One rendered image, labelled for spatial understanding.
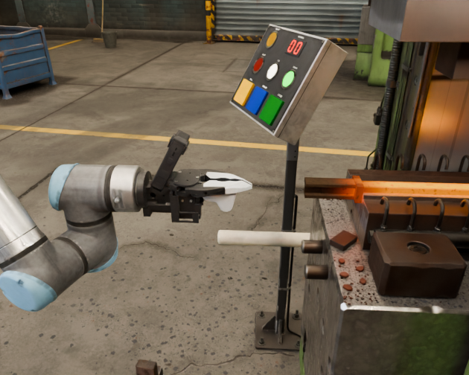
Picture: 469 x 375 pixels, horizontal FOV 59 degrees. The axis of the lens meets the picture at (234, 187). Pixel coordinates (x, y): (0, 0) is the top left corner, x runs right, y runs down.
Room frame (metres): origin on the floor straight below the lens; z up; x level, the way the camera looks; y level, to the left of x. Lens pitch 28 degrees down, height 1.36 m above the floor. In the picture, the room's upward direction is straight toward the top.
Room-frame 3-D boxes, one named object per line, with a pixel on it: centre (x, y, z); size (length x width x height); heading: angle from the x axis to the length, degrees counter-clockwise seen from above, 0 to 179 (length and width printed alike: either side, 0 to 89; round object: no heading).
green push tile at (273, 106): (1.13, -0.11, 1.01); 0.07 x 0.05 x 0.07; 21
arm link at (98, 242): (0.70, 0.30, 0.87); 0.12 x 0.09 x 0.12; 156
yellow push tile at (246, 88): (1.32, -0.03, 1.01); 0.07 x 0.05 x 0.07; 21
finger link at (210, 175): (0.71, 0.01, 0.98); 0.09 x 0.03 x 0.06; 86
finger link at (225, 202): (0.68, 0.01, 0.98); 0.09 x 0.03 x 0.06; 86
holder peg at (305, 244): (0.67, -0.15, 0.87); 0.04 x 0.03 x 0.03; 86
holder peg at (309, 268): (0.60, -0.15, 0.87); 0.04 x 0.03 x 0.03; 86
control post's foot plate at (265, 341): (1.27, -0.19, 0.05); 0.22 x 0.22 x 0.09; 86
